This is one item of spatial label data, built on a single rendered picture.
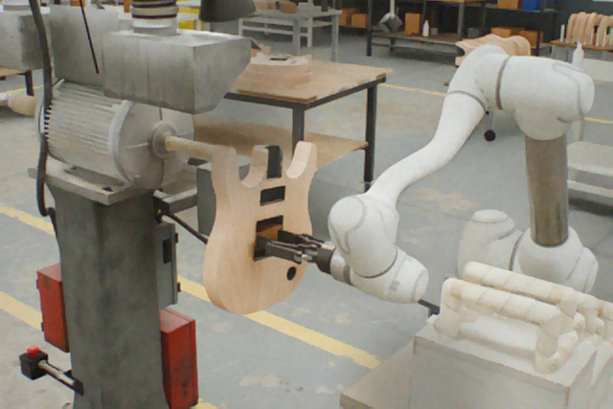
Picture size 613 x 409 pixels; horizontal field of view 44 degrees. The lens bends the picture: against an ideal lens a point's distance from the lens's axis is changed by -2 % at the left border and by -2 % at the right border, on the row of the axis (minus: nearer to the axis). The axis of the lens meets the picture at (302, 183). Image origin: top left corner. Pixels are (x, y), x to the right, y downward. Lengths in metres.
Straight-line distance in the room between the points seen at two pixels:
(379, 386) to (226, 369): 1.85
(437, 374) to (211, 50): 0.78
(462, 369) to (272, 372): 2.02
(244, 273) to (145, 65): 0.52
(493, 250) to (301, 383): 1.25
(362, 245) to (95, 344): 1.03
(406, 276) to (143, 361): 1.01
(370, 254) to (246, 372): 1.85
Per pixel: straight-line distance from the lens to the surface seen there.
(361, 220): 1.46
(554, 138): 1.91
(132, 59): 1.72
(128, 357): 2.30
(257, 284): 1.85
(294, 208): 1.89
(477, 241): 2.25
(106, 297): 2.16
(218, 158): 1.68
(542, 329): 1.25
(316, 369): 3.31
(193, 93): 1.59
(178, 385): 2.46
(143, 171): 1.92
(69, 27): 2.04
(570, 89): 1.80
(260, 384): 3.21
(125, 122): 1.87
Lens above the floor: 1.76
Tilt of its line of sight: 19 degrees down
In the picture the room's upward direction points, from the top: 1 degrees clockwise
